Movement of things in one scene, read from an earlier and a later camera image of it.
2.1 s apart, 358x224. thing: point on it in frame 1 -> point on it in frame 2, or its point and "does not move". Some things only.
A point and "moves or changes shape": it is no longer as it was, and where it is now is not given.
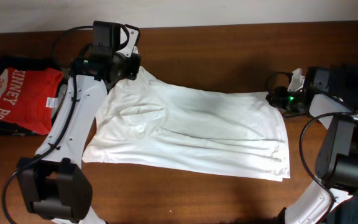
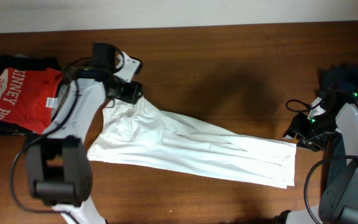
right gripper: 278,100 -> 296,127
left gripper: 130,71 -> 130,93
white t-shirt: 146,119 moves or changes shape
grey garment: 61,92 does not move
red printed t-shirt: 25,97 does not move
